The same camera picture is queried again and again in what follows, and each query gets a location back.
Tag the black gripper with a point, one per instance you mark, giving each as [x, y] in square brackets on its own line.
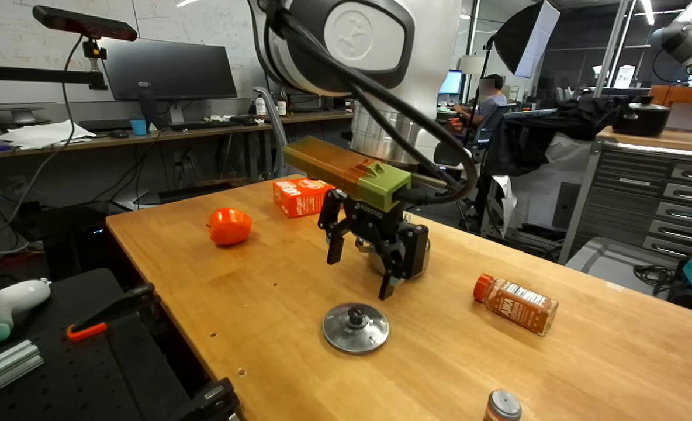
[372, 222]

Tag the round steel kettle lid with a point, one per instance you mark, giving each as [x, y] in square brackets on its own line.
[356, 331]

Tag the grey background robot arm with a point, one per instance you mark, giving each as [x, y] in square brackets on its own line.
[689, 38]

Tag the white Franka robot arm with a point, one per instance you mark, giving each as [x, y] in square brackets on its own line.
[432, 47]

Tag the orange cracker box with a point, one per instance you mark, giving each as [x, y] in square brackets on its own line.
[301, 196]

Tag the orange red tomato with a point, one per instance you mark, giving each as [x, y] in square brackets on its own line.
[231, 226]

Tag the spice bottle with orange cap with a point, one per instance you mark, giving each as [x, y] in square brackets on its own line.
[523, 304]

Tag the seated person in grey shirt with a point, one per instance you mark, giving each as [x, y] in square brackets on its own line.
[489, 105]

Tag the black jacket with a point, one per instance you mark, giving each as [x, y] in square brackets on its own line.
[547, 132]

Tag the black photo light softbox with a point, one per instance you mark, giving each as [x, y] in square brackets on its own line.
[517, 36]

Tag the blue cup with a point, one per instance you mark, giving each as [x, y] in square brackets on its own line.
[140, 126]

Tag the black computer monitor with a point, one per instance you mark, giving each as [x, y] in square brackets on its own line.
[166, 70]

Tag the grey drawer tool cabinet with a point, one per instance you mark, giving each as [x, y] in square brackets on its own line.
[652, 195]

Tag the black pot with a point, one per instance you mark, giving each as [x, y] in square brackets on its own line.
[641, 117]

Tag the white paper stack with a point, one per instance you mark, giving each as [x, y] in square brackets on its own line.
[45, 134]

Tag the aluminium extrusion bar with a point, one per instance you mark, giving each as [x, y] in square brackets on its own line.
[4, 369]

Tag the green orange wrist mount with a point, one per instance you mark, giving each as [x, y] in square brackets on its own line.
[378, 182]

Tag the long wooden wall desk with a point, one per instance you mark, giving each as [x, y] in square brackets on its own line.
[207, 130]

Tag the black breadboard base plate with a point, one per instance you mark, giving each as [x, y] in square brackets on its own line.
[67, 375]

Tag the black stereo camera on stand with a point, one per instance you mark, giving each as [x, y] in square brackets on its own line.
[81, 22]

